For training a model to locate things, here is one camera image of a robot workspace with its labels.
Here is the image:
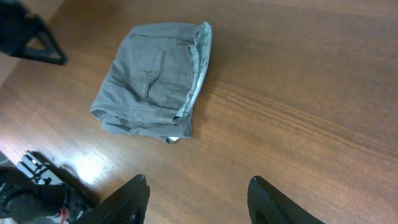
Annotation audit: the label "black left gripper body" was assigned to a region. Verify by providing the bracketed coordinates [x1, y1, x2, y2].
[1, 0, 29, 58]

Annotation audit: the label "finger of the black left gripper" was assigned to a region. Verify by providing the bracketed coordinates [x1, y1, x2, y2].
[17, 16, 67, 66]

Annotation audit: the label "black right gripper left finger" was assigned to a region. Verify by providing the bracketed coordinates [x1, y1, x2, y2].
[73, 174, 150, 224]

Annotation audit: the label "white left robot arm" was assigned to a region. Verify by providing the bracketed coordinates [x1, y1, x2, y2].
[1, 1, 98, 223]

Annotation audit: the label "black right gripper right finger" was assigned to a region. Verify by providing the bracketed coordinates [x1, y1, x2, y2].
[247, 175, 324, 224]

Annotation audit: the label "grey shorts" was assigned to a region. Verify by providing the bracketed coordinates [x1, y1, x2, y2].
[90, 22, 213, 144]

